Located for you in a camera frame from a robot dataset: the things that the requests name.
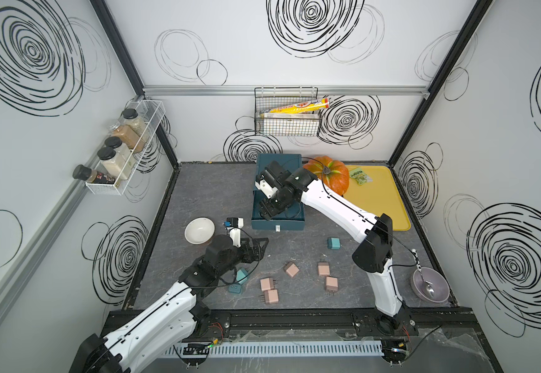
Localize yellow tray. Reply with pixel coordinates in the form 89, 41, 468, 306
344, 165, 411, 232

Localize green snack packet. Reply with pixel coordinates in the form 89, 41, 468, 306
349, 167, 372, 186

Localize clear wall spice shelf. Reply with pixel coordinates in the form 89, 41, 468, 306
85, 99, 166, 201

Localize spice jar white powder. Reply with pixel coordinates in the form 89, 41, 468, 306
104, 136, 135, 169

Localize teal plug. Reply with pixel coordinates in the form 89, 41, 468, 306
236, 268, 250, 285
228, 283, 243, 295
327, 237, 342, 250

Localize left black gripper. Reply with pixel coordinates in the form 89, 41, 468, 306
215, 235, 268, 279

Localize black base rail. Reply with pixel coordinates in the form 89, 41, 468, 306
185, 307, 478, 341

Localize white bowl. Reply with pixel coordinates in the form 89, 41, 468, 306
184, 217, 215, 245

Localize grey cable duct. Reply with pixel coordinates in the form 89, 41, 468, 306
160, 340, 384, 359

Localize teal drawer cabinet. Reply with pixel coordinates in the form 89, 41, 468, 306
251, 153, 305, 232

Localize spice jar brown powder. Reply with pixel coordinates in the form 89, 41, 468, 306
112, 108, 149, 154

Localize metal spoon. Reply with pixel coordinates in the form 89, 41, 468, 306
411, 249, 435, 298

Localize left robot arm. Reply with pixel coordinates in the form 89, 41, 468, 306
69, 235, 270, 372

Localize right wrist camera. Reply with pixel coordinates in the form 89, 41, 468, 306
255, 174, 277, 199

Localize black wire wall basket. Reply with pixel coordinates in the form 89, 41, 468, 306
254, 86, 320, 137

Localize orange pumpkin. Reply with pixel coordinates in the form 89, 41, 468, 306
303, 155, 350, 196

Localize spice jar cream powder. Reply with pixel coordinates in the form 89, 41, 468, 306
97, 146, 131, 180

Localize small dark spice bottle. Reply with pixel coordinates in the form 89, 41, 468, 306
72, 165, 116, 185

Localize yellow snack tube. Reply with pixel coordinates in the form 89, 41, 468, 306
262, 98, 329, 114

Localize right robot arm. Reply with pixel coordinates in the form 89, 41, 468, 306
255, 161, 404, 329

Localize purple bowl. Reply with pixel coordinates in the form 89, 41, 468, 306
410, 267, 451, 304

